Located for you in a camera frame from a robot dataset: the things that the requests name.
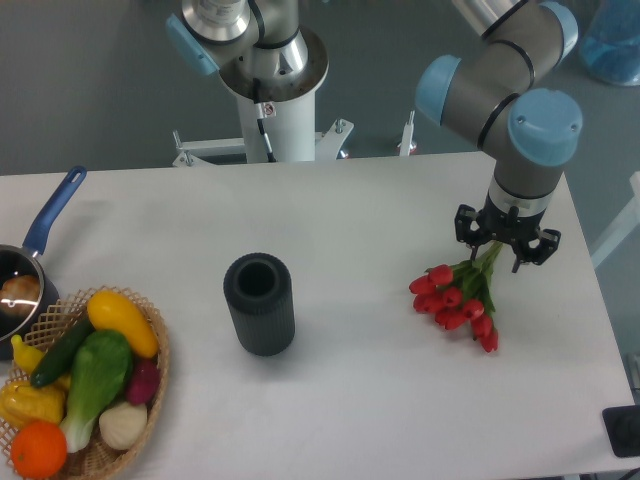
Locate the blue water jug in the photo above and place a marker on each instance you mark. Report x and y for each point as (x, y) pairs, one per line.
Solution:
(610, 47)

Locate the blue handled saucepan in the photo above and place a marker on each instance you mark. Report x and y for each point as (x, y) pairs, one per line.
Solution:
(25, 259)

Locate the woven wicker basket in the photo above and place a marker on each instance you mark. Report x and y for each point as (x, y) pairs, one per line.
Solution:
(97, 460)

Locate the yellow banana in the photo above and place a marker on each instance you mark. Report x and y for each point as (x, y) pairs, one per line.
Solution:
(27, 358)

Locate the brown bread roll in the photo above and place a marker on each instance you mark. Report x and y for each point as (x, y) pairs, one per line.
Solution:
(19, 296)

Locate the black device at edge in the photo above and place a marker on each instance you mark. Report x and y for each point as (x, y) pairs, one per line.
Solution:
(622, 427)

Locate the green bok choy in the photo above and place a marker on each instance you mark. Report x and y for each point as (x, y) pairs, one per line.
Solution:
(99, 372)

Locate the white frame at right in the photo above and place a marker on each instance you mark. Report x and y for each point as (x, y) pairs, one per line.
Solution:
(625, 222)

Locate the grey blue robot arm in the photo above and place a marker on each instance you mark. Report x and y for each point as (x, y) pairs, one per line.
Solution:
(495, 103)

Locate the orange fruit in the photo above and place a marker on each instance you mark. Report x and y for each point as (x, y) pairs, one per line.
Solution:
(39, 450)

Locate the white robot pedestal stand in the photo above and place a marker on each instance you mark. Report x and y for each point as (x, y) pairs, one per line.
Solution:
(275, 94)

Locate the yellow bell pepper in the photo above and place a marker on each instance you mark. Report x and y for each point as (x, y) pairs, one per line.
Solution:
(22, 404)

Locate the white garlic bulb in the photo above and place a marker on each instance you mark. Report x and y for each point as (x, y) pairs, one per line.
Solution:
(121, 425)

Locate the yellow squash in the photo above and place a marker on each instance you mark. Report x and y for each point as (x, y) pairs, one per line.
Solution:
(109, 310)

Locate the green cucumber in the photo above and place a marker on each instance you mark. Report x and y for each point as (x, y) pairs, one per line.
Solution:
(59, 358)

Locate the purple red onion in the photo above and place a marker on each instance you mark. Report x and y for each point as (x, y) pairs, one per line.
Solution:
(144, 382)

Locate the red tulip bouquet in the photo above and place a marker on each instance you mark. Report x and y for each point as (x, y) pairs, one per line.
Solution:
(460, 295)

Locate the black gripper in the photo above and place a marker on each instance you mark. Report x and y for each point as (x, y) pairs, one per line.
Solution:
(529, 243)

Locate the dark grey ribbed vase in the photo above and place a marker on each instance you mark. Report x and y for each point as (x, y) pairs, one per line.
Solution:
(258, 290)

